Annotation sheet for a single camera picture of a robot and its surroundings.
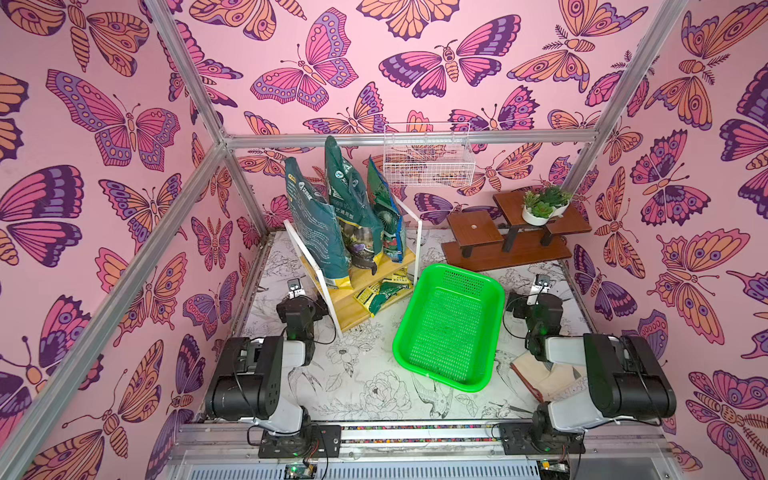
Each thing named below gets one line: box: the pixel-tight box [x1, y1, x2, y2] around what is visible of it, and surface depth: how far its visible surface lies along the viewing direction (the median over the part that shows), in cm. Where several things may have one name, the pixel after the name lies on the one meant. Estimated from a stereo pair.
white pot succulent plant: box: [521, 185, 573, 226], surface depth 89 cm
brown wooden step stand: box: [441, 191, 592, 272], surface depth 106 cm
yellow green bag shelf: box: [354, 269, 413, 317], surface depth 96 cm
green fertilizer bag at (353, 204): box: [324, 135, 384, 275], surface depth 70 cm
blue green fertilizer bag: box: [367, 154, 406, 263], surface depth 77 cm
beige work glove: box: [510, 351, 589, 403], surface depth 83 cm
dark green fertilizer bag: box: [284, 157, 353, 289], surface depth 67 cm
